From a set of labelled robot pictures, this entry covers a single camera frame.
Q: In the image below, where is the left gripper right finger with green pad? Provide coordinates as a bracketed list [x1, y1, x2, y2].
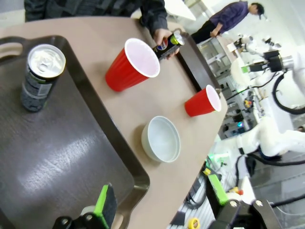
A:
[206, 173, 283, 229]

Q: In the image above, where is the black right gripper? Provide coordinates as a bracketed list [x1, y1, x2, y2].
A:
[241, 49, 293, 73]

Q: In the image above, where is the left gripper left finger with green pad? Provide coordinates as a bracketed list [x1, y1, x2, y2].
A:
[51, 183, 118, 229]

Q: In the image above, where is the black Pepsi can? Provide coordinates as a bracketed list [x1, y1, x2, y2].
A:
[152, 30, 185, 63]

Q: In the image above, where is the person's forearm dark sleeve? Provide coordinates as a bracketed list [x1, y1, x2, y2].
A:
[139, 0, 169, 36]

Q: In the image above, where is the person's hand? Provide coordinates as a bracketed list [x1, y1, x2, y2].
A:
[152, 28, 181, 61]

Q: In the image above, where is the red emergency stop button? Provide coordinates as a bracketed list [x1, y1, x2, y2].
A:
[228, 187, 244, 196]

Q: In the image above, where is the yellow tape roll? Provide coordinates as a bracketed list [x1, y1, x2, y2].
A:
[188, 217, 200, 229]

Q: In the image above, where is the background person purple top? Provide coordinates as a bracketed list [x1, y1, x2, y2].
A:
[190, 1, 268, 45]

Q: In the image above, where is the small red plastic cup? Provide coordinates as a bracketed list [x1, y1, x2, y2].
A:
[184, 84, 223, 118]

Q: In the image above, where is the white bowl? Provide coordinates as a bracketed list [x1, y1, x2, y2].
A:
[141, 115, 181, 163]

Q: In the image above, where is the large dark brown tray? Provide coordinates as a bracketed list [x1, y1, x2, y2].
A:
[0, 35, 151, 229]

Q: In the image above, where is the large red plastic cup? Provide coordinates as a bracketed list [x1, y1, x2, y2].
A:
[105, 37, 161, 93]

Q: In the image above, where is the black green drink can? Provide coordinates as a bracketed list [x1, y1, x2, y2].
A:
[20, 44, 67, 113]

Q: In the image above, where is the person's torso dark jacket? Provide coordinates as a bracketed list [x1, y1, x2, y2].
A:
[23, 0, 153, 22]

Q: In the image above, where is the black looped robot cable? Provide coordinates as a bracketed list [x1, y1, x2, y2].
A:
[272, 70, 305, 115]

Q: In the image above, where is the black cable at arm base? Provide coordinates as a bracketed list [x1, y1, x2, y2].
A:
[246, 151, 305, 167]

